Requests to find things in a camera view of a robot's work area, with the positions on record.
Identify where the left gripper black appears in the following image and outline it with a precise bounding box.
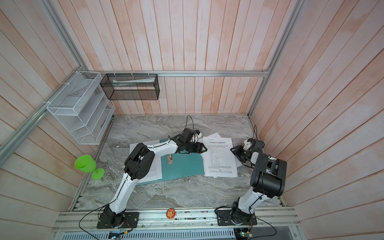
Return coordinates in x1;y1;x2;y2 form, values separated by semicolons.
184;140;208;154

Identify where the teal paper folder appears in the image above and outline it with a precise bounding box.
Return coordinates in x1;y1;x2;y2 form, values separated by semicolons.
147;153;205;184

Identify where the silver folder clip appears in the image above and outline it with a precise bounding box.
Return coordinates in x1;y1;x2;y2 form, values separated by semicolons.
167;154;173;165

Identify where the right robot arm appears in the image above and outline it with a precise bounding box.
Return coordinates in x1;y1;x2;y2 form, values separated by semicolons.
230;139;287;225

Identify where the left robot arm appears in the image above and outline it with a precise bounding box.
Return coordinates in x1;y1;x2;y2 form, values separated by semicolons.
101;128;207;228

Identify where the red round sticker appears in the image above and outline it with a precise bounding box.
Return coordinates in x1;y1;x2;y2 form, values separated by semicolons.
166;208;176;220

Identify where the green plastic goblet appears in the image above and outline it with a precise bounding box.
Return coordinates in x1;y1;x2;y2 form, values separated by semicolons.
75;155;105;180

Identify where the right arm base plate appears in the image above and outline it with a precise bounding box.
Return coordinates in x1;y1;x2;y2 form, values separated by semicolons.
215;210;258;226

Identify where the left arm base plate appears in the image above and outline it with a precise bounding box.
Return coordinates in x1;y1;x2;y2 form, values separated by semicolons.
97;212;140;229

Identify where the black mesh wall basket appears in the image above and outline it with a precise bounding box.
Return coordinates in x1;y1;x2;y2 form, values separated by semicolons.
100;73;160;101

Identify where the white wire mesh shelf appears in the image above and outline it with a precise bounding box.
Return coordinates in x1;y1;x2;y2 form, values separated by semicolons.
47;72;115;145

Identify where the aluminium front rail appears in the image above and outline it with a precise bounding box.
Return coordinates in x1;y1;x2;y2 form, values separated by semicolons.
52;207;301;233

